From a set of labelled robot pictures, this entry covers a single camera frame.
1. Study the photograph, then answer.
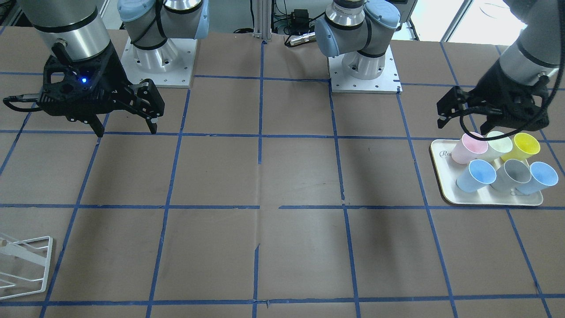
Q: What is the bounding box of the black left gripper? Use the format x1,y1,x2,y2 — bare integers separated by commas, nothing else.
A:
437,61,550,136

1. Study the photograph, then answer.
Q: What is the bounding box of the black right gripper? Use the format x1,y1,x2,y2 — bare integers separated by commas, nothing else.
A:
36,42,165,138

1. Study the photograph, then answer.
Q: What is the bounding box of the light blue plastic cup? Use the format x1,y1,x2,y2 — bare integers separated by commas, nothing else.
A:
456,159,497,193

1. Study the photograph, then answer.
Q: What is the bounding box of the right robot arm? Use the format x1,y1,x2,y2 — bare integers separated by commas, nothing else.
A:
3,0,209,137

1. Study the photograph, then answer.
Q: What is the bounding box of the pink plastic cup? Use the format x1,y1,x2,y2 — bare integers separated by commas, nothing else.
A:
451,132,489,165

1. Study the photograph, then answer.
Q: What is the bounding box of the pale green plastic cup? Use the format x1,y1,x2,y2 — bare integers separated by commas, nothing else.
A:
477,137,514,162

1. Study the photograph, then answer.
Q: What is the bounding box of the yellow plastic cup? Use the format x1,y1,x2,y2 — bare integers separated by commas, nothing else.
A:
501,132,541,162

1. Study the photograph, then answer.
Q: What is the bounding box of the grey plastic cup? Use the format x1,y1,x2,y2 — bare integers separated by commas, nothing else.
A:
490,159,531,193

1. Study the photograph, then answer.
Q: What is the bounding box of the cream plastic tray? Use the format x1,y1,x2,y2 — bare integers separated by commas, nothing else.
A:
430,139,543,207

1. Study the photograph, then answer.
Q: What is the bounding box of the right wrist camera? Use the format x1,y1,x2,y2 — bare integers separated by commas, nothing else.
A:
3,66,100,121

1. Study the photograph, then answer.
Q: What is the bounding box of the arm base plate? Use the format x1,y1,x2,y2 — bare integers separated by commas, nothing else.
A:
121,38,198,88
328,46,402,94

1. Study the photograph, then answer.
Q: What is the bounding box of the white wire cup rack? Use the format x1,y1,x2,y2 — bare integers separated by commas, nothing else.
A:
0,233,54,300

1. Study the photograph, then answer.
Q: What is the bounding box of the aluminium frame post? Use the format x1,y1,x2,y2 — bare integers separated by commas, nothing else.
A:
251,0,273,43

